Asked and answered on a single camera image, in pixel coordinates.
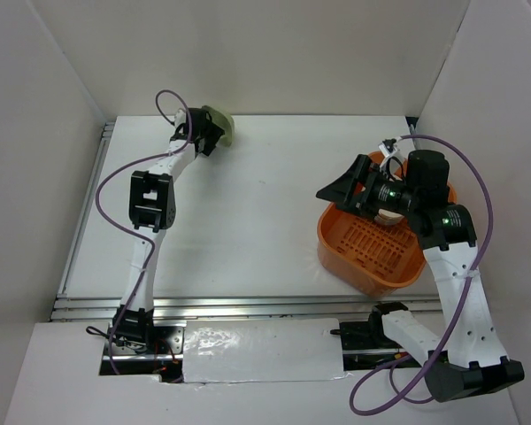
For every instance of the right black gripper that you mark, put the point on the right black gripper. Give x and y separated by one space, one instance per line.
341 190

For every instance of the green plate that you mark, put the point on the green plate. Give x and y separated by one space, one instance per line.
224 121

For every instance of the white foil cover panel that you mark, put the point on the white foil cover panel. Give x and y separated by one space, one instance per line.
262 351

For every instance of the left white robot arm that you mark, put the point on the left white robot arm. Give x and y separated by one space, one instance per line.
152 211

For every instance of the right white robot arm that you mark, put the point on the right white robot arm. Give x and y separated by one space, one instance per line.
468 360

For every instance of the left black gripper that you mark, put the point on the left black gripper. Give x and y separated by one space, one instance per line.
214 134

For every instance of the aluminium frame rail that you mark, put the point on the aluminium frame rail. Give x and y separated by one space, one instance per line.
244 242

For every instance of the cream plate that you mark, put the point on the cream plate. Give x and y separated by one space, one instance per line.
387 218

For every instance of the orange plastic bin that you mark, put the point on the orange plastic bin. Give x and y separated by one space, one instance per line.
376 259

